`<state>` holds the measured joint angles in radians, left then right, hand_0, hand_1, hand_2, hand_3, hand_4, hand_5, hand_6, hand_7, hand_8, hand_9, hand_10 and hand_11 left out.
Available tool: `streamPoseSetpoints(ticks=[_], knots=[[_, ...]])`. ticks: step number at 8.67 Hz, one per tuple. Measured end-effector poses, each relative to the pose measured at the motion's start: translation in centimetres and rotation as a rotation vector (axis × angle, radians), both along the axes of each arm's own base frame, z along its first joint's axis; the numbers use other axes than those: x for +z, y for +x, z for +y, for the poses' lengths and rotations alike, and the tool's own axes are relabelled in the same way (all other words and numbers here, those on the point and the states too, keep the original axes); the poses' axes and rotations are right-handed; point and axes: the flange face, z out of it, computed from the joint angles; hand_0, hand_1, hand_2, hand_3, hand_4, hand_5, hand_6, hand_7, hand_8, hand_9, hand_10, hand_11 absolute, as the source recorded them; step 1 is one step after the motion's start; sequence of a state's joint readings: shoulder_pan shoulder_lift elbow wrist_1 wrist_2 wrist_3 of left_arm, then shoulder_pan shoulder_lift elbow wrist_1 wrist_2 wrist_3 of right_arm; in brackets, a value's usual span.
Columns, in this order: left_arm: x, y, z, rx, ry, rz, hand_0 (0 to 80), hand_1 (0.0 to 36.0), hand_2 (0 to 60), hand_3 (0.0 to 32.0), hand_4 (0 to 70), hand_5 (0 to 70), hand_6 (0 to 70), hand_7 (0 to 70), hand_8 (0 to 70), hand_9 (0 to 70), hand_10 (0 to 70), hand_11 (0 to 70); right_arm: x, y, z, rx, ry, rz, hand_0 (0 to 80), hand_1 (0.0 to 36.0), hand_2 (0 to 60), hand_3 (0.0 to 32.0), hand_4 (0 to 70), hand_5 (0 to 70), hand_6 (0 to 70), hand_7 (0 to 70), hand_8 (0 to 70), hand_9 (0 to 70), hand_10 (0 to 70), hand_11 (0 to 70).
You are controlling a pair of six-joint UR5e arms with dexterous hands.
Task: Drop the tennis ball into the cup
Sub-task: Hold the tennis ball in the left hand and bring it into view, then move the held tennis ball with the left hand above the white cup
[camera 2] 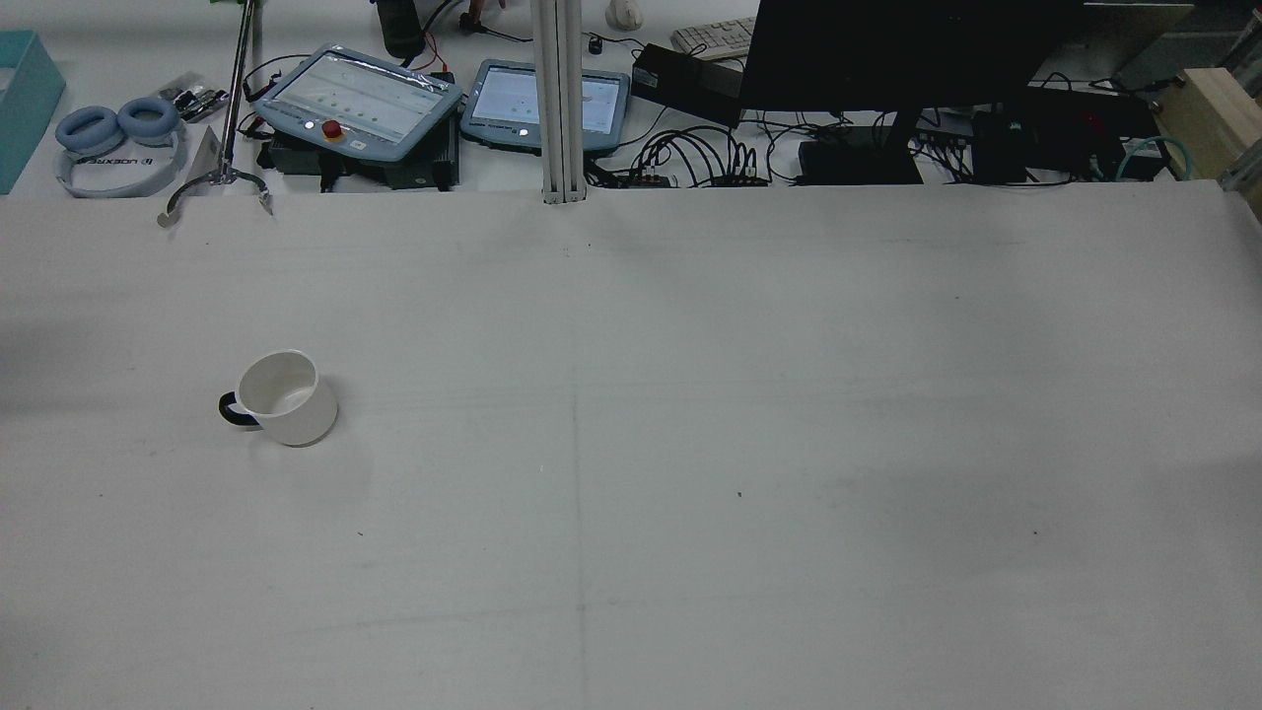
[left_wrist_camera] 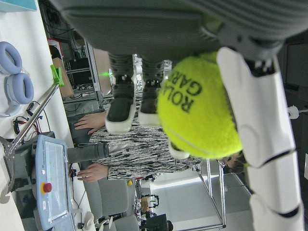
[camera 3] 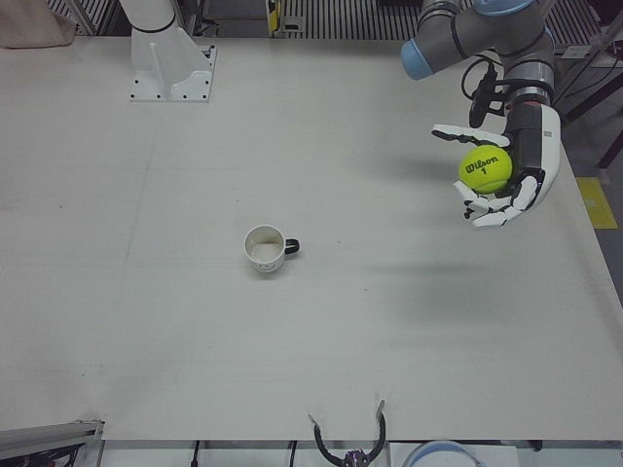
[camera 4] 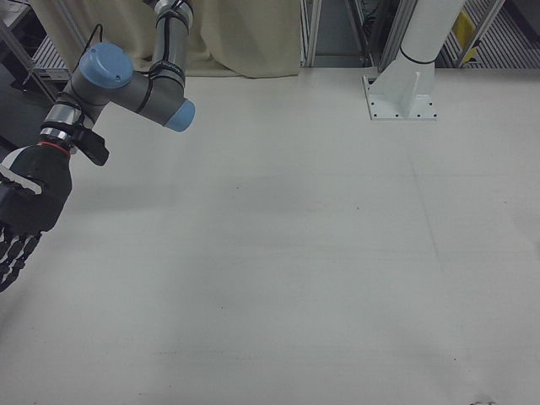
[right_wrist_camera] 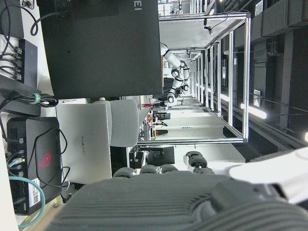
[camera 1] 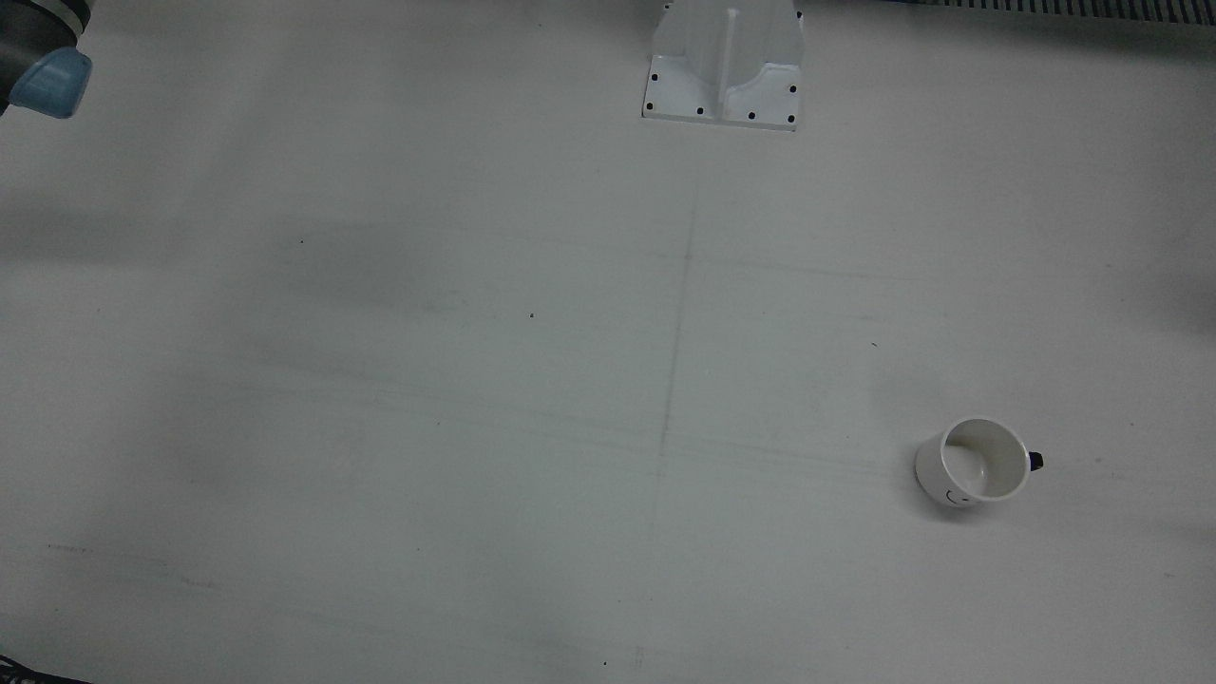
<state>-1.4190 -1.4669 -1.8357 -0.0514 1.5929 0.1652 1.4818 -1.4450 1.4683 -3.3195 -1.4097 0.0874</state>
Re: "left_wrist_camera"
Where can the white metal bracket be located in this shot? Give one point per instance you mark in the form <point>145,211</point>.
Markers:
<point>7,173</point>

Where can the metal rod with green clip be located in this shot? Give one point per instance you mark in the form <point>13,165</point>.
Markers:
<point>36,108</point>

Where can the yellow-green tennis ball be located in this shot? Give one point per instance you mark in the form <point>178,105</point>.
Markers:
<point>199,106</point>

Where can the grey office chair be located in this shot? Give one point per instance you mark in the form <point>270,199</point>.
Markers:
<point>110,204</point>

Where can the person in patterned sweater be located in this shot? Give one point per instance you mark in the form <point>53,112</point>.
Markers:
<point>134,146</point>

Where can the lavender over-ear headphones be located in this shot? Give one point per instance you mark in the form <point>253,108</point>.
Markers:
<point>13,77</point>

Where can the grey and white robot hand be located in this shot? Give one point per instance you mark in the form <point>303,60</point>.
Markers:
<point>149,29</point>

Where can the teal edged box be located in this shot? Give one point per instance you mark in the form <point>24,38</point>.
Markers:
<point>18,4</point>

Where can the metal equipment rack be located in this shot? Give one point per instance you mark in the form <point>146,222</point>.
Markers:
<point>79,62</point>

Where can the aluminium frame stand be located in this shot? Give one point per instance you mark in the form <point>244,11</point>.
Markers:
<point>214,190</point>

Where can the grey-blue teach pendant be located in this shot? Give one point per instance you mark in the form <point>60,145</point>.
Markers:
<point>51,180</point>

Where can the cardboard box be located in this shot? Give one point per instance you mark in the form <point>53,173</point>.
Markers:
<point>63,79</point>

